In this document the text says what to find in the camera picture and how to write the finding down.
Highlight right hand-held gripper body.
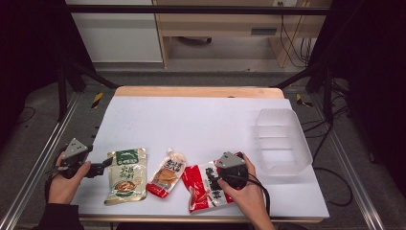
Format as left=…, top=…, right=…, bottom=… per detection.
left=214, top=150, right=250, bottom=192

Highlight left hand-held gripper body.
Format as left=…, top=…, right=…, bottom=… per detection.
left=58, top=137, right=94, bottom=180

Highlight green seasoning pouch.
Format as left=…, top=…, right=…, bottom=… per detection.
left=103, top=147, right=148, bottom=206

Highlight red seasoning pouch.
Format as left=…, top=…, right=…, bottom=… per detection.
left=180, top=151, right=245, bottom=215

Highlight translucent plastic container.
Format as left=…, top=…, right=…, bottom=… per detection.
left=254, top=107, right=314, bottom=177

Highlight white orange spout pouch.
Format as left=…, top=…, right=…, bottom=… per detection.
left=146, top=147, right=188, bottom=199

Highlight person's right hand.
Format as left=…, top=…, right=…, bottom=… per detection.
left=216, top=153, right=273, bottom=225

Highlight person's left hand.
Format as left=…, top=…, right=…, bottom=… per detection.
left=47, top=152, right=92, bottom=205

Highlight yellow black tape strip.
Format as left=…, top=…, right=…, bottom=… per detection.
left=91, top=91, right=105, bottom=109
left=294, top=92, right=314, bottom=108

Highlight black metal stand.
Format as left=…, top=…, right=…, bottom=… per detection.
left=273, top=61, right=335, bottom=127
left=56, top=58, right=120, bottom=123

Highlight black curtain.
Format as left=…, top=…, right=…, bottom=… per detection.
left=0, top=0, right=94, bottom=147
left=308, top=0, right=406, bottom=196

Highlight white cabinet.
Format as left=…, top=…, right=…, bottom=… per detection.
left=64, top=0, right=164, bottom=63

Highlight office chair base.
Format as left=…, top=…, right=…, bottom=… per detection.
left=176, top=35, right=214, bottom=46

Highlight light wooden desk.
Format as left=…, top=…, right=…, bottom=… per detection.
left=152, top=0, right=333, bottom=69

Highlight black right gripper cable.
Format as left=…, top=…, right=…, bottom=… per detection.
left=244, top=176, right=272, bottom=216

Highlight aluminium rail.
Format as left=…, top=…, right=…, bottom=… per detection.
left=309, top=93, right=388, bottom=230
left=0, top=91, right=81, bottom=230

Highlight black floor cables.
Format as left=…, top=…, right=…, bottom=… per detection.
left=301, top=78, right=354, bottom=208

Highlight black desk cables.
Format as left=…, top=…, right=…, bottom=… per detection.
left=278, top=1, right=316, bottom=69

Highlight black horizontal frame bar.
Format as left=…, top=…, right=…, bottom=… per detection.
left=64, top=4, right=333, bottom=16

